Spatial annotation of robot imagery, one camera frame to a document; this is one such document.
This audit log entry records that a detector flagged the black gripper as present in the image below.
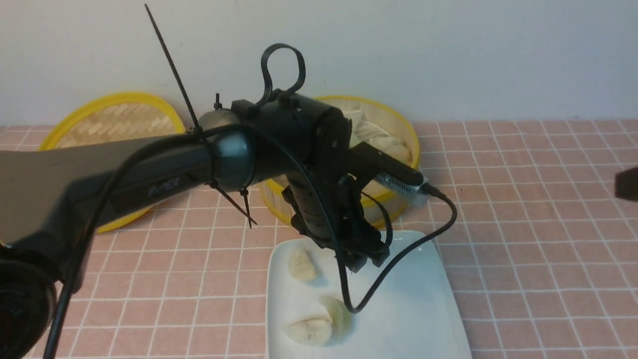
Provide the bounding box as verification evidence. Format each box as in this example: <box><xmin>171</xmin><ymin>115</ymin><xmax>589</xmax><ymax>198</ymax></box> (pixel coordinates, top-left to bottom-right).
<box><xmin>282</xmin><ymin>172</ymin><xmax>390</xmax><ymax>273</ymax></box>

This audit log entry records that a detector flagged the white dumpling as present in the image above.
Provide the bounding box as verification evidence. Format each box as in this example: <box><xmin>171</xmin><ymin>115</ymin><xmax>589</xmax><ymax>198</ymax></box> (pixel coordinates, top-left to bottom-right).
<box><xmin>288</xmin><ymin>247</ymin><xmax>318</xmax><ymax>283</ymax></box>
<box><xmin>285</xmin><ymin>318</ymin><xmax>333</xmax><ymax>346</ymax></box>

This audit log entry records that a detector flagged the green dumpling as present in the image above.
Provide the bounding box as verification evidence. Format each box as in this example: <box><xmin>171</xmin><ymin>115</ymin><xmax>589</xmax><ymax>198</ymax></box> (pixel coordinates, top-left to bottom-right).
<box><xmin>319</xmin><ymin>296</ymin><xmax>353</xmax><ymax>342</ymax></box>

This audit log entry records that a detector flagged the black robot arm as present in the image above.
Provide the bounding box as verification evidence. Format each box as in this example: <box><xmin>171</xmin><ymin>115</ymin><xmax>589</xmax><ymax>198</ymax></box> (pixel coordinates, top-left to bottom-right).
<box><xmin>1</xmin><ymin>89</ymin><xmax>389</xmax><ymax>298</ymax></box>

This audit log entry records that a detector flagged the white square plate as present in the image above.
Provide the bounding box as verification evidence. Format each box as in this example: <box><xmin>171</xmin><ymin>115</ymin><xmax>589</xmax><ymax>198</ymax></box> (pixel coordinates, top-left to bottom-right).
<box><xmin>265</xmin><ymin>229</ymin><xmax>473</xmax><ymax>359</ymax></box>

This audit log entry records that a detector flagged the white steamer liner cloth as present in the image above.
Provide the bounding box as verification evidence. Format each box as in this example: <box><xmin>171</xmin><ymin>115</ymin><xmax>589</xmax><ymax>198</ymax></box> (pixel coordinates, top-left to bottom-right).
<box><xmin>343</xmin><ymin>110</ymin><xmax>412</xmax><ymax>165</ymax></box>

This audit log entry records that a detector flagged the bamboo steamer basket yellow rim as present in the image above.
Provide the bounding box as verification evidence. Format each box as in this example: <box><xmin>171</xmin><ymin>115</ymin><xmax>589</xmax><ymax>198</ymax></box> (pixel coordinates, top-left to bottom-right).
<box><xmin>257</xmin><ymin>96</ymin><xmax>421</xmax><ymax>229</ymax></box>

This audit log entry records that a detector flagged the black zip tie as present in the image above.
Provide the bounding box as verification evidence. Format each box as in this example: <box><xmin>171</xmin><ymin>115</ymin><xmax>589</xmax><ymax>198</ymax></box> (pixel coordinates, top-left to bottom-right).
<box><xmin>144</xmin><ymin>3</ymin><xmax>203</xmax><ymax>133</ymax></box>

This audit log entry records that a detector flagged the pink checkered tablecloth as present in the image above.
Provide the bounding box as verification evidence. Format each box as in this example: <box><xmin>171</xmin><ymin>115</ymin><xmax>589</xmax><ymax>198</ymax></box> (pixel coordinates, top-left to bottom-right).
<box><xmin>57</xmin><ymin>120</ymin><xmax>638</xmax><ymax>359</ymax></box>

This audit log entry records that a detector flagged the bamboo steamer lid yellow rim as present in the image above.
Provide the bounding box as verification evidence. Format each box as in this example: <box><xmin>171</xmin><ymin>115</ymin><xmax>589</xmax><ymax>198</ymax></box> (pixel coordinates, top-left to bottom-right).
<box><xmin>39</xmin><ymin>92</ymin><xmax>186</xmax><ymax>234</ymax></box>

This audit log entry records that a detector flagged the black object at right edge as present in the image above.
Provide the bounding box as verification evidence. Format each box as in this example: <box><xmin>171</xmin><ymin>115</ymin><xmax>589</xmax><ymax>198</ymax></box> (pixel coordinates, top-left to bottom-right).
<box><xmin>614</xmin><ymin>167</ymin><xmax>638</xmax><ymax>202</ymax></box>

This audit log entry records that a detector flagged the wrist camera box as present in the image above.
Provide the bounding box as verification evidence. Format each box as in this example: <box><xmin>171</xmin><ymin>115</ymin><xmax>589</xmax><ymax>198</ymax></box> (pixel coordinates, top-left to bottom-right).
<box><xmin>349</xmin><ymin>142</ymin><xmax>430</xmax><ymax>206</ymax></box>

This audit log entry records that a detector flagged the black camera cable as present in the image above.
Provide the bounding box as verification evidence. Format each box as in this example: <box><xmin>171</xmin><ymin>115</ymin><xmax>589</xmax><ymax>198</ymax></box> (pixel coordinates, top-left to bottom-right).
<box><xmin>42</xmin><ymin>125</ymin><xmax>458</xmax><ymax>359</ymax></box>

